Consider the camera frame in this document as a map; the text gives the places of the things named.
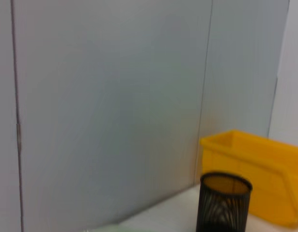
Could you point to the black mesh pen holder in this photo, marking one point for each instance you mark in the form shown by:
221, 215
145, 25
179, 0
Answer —
224, 207

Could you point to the yellow plastic bin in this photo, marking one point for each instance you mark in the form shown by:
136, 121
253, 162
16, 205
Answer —
272, 169

